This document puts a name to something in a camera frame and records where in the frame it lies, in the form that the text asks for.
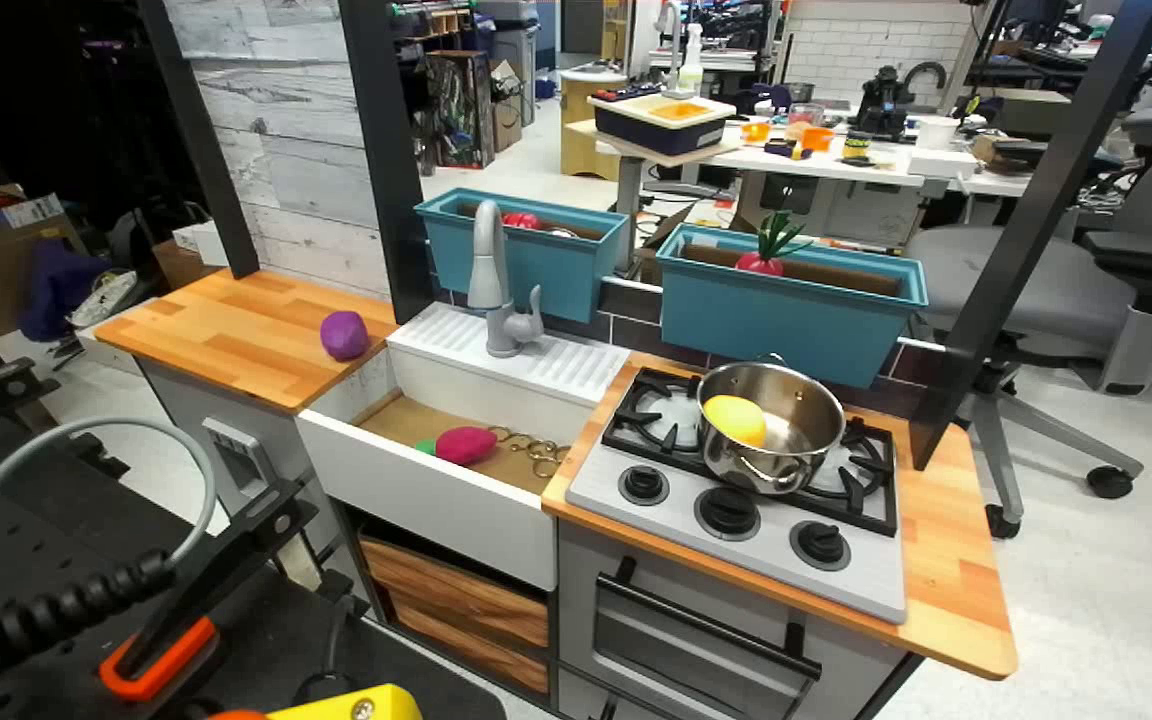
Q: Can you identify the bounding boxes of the purple plush toy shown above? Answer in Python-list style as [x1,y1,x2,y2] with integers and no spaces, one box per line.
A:
[318,312,371,359]

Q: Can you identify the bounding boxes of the white toy sink basin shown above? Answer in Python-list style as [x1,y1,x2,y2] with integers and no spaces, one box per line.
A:
[295,306,629,592]

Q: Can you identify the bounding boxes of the wooden drawer under sink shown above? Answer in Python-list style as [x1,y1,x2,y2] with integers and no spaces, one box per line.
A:
[359,538,550,695]

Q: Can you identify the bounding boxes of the grey toy faucet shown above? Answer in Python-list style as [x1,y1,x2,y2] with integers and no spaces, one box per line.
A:
[467,202,544,359]

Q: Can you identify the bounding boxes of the left teal planter box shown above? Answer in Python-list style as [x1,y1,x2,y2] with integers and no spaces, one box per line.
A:
[414,188,629,325]

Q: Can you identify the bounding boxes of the teal planter box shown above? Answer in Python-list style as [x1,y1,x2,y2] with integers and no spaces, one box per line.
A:
[654,224,926,390]
[414,188,629,325]

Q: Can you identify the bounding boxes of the pink plush toy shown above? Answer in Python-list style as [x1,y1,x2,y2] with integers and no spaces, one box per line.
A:
[435,428,497,468]

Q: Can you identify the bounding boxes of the yellow lemon toy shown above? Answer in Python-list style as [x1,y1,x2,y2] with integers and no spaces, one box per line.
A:
[704,395,768,447]

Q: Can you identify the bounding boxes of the steel cooking pot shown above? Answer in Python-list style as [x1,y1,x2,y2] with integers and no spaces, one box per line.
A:
[696,365,846,496]

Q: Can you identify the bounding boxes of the black tray on table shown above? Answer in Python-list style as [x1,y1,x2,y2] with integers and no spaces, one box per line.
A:
[596,97,737,157]

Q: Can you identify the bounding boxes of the right teal planter box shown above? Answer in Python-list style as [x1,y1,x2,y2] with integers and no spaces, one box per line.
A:
[654,224,926,390]

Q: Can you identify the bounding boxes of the grey toy oven door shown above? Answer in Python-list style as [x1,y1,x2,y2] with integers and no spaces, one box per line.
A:
[550,524,913,720]

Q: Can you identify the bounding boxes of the grey toy stove top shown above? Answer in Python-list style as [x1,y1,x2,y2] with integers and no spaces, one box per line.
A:
[567,374,909,625]

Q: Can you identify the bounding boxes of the grey cabinet door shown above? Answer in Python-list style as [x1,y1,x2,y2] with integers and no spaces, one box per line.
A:
[140,359,341,555]

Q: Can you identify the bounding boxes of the yellow tool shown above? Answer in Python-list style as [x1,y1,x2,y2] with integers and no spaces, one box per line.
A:
[208,684,424,720]

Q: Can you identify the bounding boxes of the grey wood backsplash panel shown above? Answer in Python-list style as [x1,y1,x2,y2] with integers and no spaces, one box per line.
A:
[135,0,435,321]

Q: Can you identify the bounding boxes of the white table in background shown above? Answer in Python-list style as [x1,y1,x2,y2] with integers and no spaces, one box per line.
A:
[612,113,1041,232]

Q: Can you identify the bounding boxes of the grey office chair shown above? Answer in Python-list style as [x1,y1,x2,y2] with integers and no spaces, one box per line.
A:
[961,163,1152,540]

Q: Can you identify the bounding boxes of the orange handled black clamp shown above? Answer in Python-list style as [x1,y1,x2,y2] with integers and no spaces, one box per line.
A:
[0,480,318,709]

